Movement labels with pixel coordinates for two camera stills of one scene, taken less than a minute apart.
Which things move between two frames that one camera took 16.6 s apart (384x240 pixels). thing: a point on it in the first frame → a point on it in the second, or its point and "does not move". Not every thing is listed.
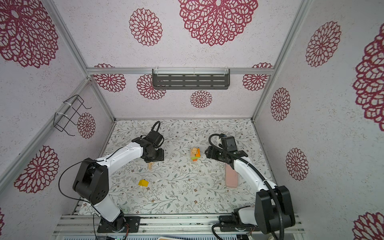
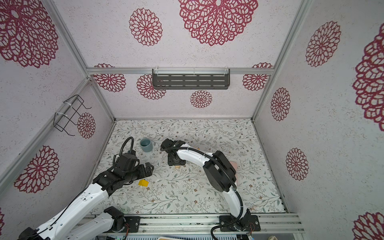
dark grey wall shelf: x=191 y=78 does not move
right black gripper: x=211 y=153 → x=170 y=162
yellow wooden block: x=143 y=182 does not move
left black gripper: x=161 y=157 → x=143 y=172
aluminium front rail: x=87 y=224 does not move
